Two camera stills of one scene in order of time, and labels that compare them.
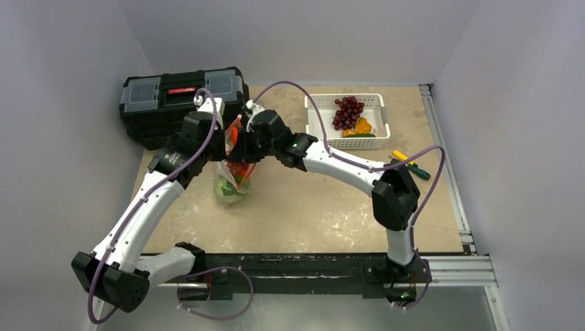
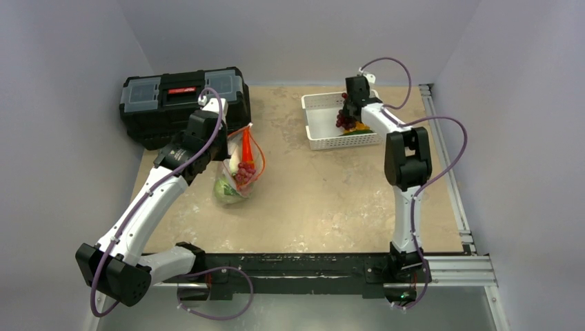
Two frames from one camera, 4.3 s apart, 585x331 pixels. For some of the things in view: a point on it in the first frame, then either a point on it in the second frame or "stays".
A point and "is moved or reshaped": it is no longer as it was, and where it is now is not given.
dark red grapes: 350,109 stays
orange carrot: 234,133 is moved or reshaped
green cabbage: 225,192 stays
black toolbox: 153,105 stays
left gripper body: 215,150 stays
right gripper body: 249,143 -> 349,109
